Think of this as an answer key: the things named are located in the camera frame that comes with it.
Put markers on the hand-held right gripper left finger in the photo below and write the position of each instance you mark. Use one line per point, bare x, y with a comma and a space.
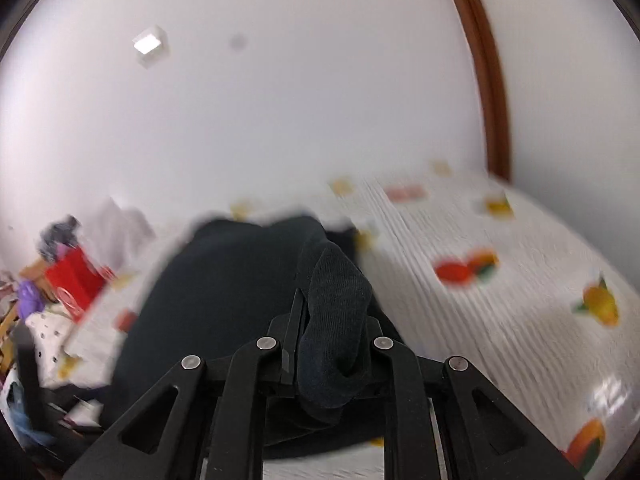
295, 330

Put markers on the purple object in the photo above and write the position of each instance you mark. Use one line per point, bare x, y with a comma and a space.
29, 299

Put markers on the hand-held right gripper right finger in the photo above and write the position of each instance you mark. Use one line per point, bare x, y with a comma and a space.
387, 365

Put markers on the red paper bag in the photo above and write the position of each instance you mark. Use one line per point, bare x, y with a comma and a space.
75, 277

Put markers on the white fruit-print bedspread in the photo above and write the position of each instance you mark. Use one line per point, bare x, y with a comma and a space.
475, 340

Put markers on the black sweatshirt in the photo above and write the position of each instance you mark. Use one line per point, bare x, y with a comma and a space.
210, 300

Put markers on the white plastic shopping bag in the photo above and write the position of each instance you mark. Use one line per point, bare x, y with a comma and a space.
122, 232

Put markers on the white dotted quilt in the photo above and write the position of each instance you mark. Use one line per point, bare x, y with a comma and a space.
47, 342

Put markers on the grey plaid cloth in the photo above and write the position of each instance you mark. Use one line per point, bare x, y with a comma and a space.
59, 237

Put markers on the brown wooden door frame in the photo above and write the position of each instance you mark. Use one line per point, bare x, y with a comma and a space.
492, 100

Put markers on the square white ceiling light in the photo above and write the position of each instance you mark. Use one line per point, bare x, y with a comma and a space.
149, 45

